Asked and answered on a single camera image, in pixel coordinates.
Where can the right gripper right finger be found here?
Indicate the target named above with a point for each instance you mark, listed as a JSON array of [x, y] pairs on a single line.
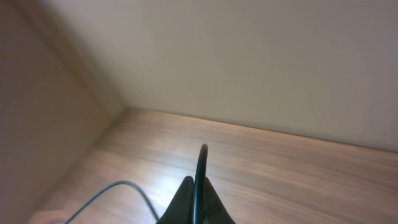
[[214, 210]]

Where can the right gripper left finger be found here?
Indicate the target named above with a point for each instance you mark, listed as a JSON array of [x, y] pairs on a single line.
[[179, 210]]

